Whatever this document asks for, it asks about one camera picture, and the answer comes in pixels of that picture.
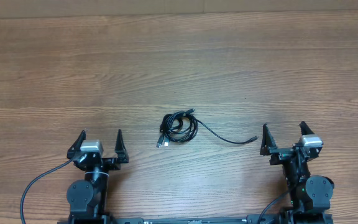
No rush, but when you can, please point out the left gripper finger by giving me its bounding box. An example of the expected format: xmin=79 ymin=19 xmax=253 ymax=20
xmin=67 ymin=130 xmax=86 ymax=159
xmin=114 ymin=129 xmax=129 ymax=164

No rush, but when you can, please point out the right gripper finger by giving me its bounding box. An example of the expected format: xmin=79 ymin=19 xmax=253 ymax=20
xmin=300 ymin=121 xmax=314 ymax=136
xmin=260 ymin=123 xmax=278 ymax=156

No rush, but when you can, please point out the black USB cable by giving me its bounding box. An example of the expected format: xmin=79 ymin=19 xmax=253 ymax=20
xmin=159 ymin=111 xmax=198 ymax=147
xmin=156 ymin=108 xmax=259 ymax=149

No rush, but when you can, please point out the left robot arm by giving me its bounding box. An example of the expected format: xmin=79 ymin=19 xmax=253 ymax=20
xmin=67 ymin=130 xmax=129 ymax=224

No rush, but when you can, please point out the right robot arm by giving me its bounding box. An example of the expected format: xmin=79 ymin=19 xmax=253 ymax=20
xmin=257 ymin=121 xmax=334 ymax=223

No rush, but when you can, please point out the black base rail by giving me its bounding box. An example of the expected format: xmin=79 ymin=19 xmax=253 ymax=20
xmin=57 ymin=214 xmax=334 ymax=224

